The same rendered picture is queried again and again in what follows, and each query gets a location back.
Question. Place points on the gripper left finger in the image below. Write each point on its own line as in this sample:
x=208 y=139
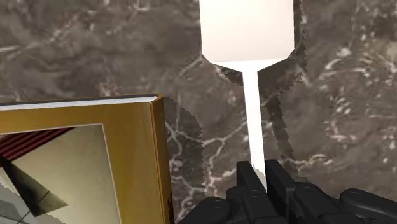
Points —
x=248 y=198

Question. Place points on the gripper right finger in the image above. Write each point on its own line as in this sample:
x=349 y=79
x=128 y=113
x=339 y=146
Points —
x=310 y=201

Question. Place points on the white spatula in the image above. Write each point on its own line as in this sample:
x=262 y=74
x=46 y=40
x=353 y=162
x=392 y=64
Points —
x=246 y=34

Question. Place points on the gold cover book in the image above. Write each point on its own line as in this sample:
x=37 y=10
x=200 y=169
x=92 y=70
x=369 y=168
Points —
x=77 y=161

